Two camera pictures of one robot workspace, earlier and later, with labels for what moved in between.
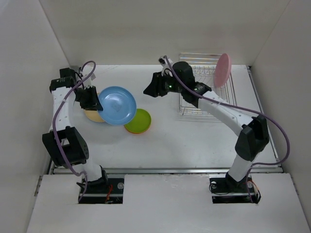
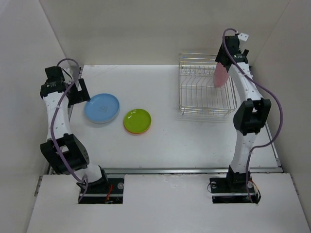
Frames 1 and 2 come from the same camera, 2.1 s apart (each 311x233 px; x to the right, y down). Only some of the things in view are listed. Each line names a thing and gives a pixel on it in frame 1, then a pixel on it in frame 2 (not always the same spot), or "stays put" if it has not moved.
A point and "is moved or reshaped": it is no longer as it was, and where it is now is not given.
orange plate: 136,132 stays put
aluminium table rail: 277,169 stays put
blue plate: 118,104 is moved or reshaped
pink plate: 223,69 stays put
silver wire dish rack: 204,65 stays put
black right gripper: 156,85 to 219,54
